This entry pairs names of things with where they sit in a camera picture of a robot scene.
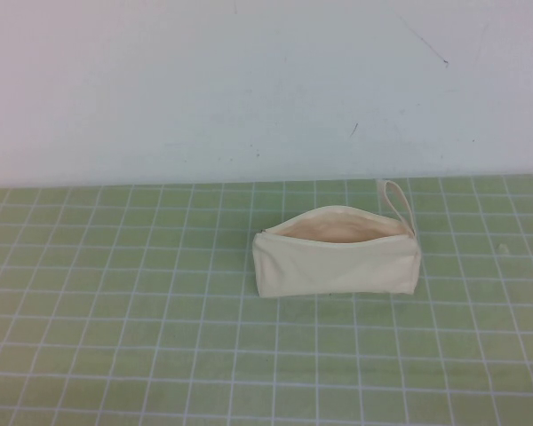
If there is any cream fabric pencil case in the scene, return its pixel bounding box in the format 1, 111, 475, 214
251, 178, 421, 299

